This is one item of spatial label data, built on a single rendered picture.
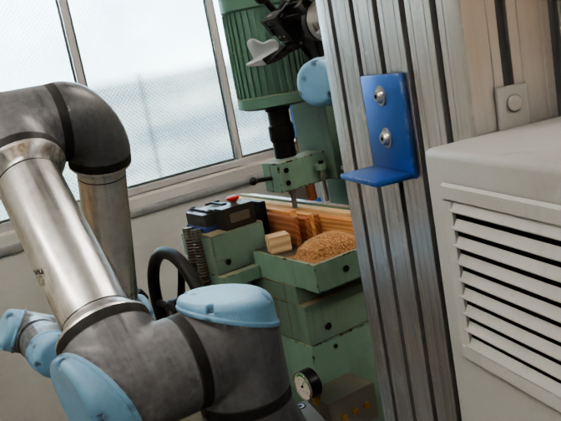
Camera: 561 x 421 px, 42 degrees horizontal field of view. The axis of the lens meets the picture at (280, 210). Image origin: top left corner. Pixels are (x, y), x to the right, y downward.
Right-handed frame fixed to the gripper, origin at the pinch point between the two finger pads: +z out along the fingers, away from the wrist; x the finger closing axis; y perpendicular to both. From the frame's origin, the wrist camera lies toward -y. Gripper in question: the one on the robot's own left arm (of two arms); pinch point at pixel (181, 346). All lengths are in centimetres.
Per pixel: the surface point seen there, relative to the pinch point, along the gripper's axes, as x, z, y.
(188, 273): -1.8, -2.1, -14.4
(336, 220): 4.5, 26.1, -33.5
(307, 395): 16.1, 21.8, 2.4
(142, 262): -138, 48, -2
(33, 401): -135, 20, 56
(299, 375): 14.2, 19.9, -0.9
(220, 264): -6.5, 7.4, -17.4
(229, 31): -14, -2, -67
